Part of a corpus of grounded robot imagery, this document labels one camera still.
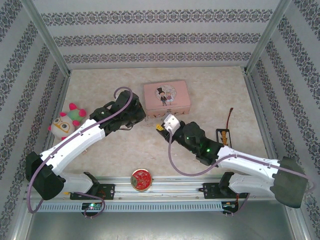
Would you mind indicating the pink cartoon couple tin box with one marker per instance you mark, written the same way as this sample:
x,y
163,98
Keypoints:
x,y
155,105

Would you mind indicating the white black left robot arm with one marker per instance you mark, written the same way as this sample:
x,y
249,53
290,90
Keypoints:
x,y
75,140

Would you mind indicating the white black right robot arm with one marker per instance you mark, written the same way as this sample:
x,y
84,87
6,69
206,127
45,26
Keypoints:
x,y
250,163

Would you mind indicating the black device with yellow label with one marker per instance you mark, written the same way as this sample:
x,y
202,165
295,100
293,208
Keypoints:
x,y
224,140

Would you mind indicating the round red gold tin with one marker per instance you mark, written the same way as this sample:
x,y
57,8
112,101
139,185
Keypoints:
x,y
141,180

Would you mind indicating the white pink green plush toy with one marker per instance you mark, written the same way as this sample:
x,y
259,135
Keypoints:
x,y
62,125

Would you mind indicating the grey metal sheet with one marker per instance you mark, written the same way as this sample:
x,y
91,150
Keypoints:
x,y
162,225

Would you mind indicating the circuit board with green light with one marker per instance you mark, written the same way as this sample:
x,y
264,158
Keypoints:
x,y
92,206

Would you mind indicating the yellow block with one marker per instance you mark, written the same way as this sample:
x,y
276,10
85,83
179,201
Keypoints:
x,y
66,194

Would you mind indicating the aluminium mounting rail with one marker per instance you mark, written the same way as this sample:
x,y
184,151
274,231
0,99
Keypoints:
x,y
175,186

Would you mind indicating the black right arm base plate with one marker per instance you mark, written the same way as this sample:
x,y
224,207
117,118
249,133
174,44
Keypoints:
x,y
211,190

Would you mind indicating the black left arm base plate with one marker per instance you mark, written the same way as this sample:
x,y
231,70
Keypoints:
x,y
107,191

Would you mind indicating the aluminium frame post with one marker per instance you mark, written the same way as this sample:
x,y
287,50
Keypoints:
x,y
268,35
45,35

